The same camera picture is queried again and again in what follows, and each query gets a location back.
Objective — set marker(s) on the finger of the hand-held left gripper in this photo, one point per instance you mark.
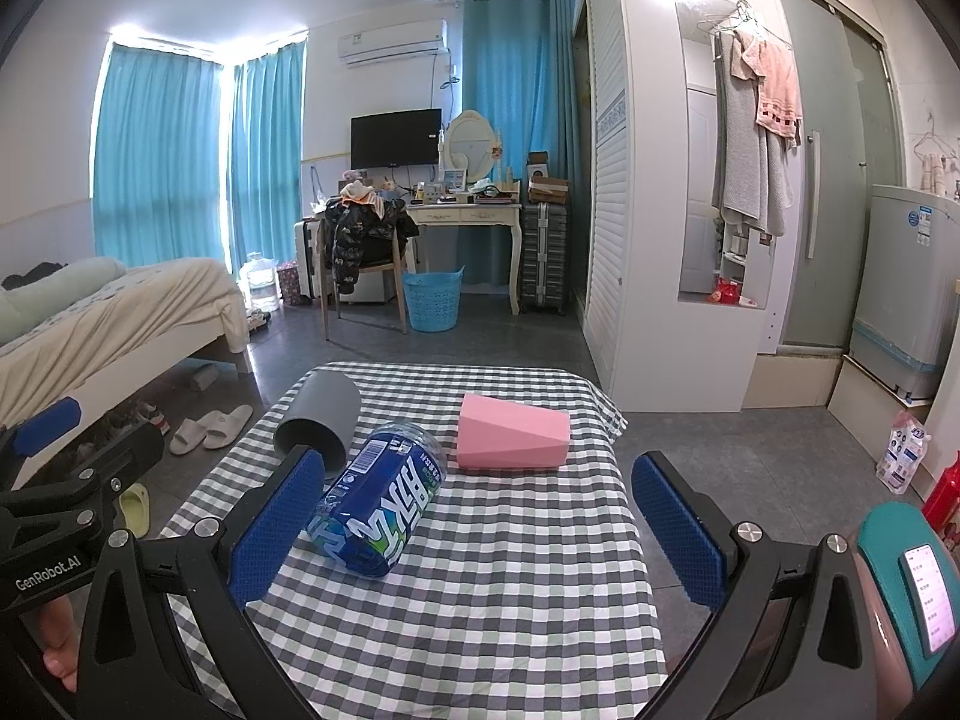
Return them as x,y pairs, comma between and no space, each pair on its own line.
112,461
49,420

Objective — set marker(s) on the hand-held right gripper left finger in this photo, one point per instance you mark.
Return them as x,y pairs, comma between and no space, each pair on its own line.
276,529

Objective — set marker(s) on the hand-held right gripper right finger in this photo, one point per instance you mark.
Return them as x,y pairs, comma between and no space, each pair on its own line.
679,540

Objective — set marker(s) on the blue labelled clear plastic cup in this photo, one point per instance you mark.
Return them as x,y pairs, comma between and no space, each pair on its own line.
375,510

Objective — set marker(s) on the grey cup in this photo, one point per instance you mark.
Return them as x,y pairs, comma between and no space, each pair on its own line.
322,412

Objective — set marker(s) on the pink faceted cup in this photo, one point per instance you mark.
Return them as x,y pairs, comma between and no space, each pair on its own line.
510,435

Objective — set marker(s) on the person's left hand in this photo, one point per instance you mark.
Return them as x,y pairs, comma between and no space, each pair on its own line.
58,637

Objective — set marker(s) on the yellow green slipper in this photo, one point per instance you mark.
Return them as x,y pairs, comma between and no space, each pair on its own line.
135,510

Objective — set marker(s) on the white slipper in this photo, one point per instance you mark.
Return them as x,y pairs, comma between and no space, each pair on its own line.
229,424
191,435

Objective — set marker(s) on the bed with beige sheet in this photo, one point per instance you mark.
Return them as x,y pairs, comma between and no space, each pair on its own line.
112,330

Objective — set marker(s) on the pale green pillow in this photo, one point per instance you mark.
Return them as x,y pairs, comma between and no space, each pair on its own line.
67,289

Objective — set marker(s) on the grey white checkered tablecloth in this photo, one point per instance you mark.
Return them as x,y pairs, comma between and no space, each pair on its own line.
487,600

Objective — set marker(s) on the clear water jug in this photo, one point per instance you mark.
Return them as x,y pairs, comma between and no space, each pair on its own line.
259,285

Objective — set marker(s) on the smartphone in teal case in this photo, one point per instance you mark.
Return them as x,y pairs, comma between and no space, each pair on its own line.
911,585

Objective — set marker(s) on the white detergent bag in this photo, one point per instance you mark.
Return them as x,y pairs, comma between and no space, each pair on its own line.
902,450

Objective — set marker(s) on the pink gift bag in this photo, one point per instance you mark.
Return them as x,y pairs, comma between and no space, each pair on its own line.
288,285

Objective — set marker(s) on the red bag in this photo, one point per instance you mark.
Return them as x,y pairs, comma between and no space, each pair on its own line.
725,291

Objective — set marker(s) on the red plastic container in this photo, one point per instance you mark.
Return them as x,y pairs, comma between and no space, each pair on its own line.
943,495

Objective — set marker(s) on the white suitcase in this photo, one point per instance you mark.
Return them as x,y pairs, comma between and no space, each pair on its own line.
307,259

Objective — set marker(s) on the blue plastic laundry basket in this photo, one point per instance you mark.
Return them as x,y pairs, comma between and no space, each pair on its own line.
431,304

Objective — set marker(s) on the wooden chair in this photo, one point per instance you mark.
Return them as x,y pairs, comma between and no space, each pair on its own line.
371,270

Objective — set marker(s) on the wide teal curtain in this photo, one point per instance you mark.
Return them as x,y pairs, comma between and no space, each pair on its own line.
157,157

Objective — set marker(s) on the black jacket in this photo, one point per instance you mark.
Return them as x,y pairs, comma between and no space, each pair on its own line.
352,240

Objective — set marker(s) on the silver suitcase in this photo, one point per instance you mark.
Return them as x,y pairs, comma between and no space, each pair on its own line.
544,259

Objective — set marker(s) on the white washing machine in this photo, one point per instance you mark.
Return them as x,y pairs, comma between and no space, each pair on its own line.
900,292

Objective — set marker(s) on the narrow teal curtain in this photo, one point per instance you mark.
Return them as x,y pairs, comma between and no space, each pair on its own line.
266,165

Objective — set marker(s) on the orange cloth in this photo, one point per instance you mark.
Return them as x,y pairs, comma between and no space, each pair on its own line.
360,195

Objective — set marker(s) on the cream dressing table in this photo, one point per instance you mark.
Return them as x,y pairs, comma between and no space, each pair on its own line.
465,216

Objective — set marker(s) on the cardboard box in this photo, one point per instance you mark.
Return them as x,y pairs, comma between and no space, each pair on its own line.
547,189

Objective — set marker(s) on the grey towel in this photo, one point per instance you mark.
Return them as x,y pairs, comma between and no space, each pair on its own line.
742,165

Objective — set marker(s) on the white louvered wardrobe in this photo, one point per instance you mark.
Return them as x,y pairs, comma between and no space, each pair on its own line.
607,165

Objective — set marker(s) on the frosted glass sliding door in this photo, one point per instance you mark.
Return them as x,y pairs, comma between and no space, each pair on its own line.
840,165

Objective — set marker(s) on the black television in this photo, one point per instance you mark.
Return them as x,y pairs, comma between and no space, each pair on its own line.
395,137

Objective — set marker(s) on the white oval mirror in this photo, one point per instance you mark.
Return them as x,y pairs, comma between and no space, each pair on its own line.
472,142

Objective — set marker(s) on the tall teal curtain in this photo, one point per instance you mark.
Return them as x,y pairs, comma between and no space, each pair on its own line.
517,127

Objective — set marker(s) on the pink towel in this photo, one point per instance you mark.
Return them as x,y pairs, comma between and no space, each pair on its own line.
776,90

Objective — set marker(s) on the white air conditioner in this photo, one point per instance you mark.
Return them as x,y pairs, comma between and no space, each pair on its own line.
391,41

